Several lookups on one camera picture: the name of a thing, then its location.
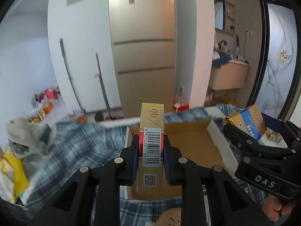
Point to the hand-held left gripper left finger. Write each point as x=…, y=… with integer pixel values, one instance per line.
x=134, y=160

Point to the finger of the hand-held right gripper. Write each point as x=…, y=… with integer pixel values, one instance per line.
x=285, y=129
x=247, y=141

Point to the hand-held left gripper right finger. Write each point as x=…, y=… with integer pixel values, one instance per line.
x=167, y=167

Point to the blue gold pack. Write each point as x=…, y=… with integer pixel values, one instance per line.
x=251, y=122

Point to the cardboard box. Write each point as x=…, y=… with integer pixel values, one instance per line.
x=188, y=141

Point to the gold red cigarette pack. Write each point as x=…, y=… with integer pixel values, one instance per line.
x=150, y=122

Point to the person's right hand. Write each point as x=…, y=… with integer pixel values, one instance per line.
x=275, y=209

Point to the white round table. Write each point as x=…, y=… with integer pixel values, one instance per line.
x=282, y=143

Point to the small gold packet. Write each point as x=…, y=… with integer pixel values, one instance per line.
x=273, y=137

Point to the yellow floor packets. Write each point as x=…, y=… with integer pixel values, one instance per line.
x=229, y=100

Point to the round beige pad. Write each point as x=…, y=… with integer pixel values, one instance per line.
x=170, y=217

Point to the blue plaid blanket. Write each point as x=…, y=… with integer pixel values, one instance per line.
x=82, y=141

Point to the red box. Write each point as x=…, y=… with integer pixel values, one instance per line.
x=181, y=107

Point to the beige vanity cabinet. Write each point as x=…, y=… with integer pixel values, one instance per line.
x=229, y=75

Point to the patterned glass door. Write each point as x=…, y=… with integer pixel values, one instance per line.
x=277, y=51

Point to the white hair dryer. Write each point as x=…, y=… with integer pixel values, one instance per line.
x=239, y=57

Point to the blue clothes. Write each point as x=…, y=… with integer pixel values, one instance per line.
x=221, y=60

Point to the black hair straightener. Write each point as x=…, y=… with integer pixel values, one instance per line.
x=237, y=44

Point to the black faucet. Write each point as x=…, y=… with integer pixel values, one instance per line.
x=222, y=44

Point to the pile of colourful clutter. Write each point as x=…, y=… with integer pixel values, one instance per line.
x=44, y=103

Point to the grey mop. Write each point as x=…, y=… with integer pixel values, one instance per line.
x=69, y=75

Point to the beige refrigerator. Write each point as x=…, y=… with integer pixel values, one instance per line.
x=141, y=51

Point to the yellow bag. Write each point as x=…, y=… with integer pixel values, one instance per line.
x=14, y=169

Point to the white plastic bag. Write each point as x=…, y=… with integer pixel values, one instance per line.
x=7, y=188

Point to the low wall socket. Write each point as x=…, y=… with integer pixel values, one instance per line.
x=181, y=90

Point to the white wall socket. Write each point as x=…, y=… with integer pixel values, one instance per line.
x=249, y=33

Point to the wall shelf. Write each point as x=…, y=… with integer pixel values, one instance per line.
x=231, y=16

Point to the wall mirror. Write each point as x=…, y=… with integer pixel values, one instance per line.
x=219, y=14

